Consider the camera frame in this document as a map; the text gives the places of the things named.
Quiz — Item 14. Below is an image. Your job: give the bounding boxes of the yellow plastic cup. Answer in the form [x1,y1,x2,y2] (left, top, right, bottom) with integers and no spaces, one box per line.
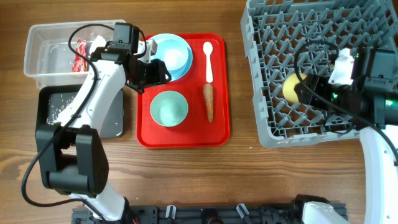
[282,75,307,103]

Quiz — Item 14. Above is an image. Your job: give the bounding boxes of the small light blue bowl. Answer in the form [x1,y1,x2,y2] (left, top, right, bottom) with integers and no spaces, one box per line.
[151,39,188,72]

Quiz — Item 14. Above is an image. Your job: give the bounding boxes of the mint green bowl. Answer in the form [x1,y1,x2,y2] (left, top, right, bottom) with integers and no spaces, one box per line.
[150,90,188,128]

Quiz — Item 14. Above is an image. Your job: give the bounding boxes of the white plastic wrap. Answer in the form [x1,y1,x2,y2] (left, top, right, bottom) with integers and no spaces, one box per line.
[89,35,106,54]

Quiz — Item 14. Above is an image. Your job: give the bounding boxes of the red snack wrapper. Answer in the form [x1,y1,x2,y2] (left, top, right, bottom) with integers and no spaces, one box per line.
[72,39,88,72]

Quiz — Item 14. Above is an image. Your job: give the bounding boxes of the white rice grains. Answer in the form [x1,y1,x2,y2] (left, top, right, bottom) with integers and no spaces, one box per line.
[46,92,77,124]

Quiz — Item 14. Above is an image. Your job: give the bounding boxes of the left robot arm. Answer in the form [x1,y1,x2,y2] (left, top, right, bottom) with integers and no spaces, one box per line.
[32,22,172,223]

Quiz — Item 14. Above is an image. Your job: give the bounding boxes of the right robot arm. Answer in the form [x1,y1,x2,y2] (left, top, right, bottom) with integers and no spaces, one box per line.
[282,49,397,223]

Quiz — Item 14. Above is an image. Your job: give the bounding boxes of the grey dishwasher rack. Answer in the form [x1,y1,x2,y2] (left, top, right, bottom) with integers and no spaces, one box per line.
[241,0,397,148]

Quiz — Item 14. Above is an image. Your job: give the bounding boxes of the large light blue plate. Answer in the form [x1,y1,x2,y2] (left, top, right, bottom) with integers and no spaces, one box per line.
[149,33,193,81]

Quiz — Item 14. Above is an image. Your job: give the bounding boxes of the orange carrot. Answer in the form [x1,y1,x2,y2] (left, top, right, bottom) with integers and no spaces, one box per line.
[203,83,214,122]

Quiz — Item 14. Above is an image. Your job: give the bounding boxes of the white plastic spoon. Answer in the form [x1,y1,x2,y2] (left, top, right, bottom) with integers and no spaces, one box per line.
[203,42,213,83]

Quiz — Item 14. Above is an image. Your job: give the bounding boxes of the red serving tray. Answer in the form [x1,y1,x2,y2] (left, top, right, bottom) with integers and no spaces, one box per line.
[136,33,231,149]

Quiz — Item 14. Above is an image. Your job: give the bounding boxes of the black plastic tray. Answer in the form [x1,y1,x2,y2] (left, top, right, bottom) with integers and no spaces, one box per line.
[35,84,124,143]

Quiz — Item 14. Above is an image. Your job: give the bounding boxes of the clear plastic bin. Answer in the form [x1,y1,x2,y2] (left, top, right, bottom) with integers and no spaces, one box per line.
[24,19,123,89]

